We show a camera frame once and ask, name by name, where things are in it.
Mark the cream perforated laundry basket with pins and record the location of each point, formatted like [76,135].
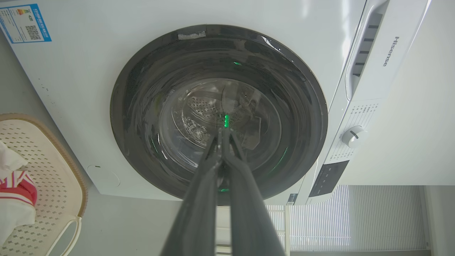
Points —
[49,199]

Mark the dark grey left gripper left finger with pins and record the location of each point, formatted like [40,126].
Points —
[199,206]

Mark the white washing machine control knob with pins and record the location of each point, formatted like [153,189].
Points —
[353,136]

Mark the white Hisense washing machine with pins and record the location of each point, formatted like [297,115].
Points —
[85,89]

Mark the red and white clothes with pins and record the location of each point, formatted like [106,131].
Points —
[10,199]

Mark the red white striped garment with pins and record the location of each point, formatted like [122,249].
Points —
[19,188]

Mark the white window blinds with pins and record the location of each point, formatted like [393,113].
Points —
[355,217]

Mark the blue white energy label sticker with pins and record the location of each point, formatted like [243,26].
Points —
[25,22]

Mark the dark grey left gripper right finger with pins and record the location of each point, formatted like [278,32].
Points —
[249,209]

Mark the round dark washing machine door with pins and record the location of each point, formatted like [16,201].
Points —
[170,106]

